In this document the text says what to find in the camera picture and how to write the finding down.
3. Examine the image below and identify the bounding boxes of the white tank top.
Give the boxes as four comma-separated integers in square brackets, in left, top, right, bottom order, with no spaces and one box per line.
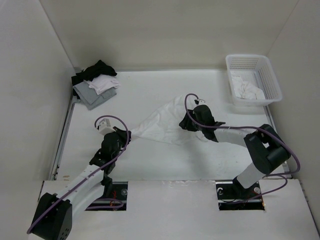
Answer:
[131,95,208,145]

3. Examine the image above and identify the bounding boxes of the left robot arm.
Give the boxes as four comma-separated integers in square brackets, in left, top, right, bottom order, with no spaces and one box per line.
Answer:
[27,127,131,240]

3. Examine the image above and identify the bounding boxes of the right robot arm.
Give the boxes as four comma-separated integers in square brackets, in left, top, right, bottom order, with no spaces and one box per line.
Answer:
[179,105,291,198]

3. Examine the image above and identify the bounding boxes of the grey folded tank top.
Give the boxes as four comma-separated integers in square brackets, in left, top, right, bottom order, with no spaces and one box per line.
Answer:
[73,81,117,111]

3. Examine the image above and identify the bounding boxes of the white tank tops in basket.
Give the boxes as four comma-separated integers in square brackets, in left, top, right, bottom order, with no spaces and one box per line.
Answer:
[230,71,266,100]

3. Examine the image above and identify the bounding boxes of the black folded tank top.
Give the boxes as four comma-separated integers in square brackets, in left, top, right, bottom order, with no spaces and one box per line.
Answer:
[71,60,117,86]

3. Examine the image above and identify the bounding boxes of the white plastic basket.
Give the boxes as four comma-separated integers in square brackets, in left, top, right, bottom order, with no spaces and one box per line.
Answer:
[225,54,283,107]

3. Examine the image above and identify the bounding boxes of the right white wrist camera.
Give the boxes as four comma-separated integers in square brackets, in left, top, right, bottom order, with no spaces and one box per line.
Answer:
[194,99,206,106]

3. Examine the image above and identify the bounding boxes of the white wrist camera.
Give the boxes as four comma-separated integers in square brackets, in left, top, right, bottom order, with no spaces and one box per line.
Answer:
[194,99,206,106]
[96,118,115,136]

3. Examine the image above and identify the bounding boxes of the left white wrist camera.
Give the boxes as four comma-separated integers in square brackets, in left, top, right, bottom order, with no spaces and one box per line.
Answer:
[96,118,115,136]

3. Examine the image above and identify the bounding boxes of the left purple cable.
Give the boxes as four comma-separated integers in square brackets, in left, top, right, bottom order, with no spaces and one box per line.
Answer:
[26,114,131,235]

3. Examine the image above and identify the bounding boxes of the purple cable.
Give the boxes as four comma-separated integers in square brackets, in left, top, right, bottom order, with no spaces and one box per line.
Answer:
[184,93,301,201]
[26,114,131,235]

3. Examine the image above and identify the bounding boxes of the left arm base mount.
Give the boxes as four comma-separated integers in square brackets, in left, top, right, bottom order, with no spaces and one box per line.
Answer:
[86,181,129,212]

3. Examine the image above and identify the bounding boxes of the metal table frame rail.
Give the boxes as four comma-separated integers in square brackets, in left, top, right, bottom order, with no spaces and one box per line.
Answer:
[45,88,77,180]

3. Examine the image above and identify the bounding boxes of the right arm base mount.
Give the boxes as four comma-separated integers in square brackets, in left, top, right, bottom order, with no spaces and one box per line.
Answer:
[216,181,265,211]

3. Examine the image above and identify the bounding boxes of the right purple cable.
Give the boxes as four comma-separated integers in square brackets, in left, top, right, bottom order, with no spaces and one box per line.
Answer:
[184,93,301,201]

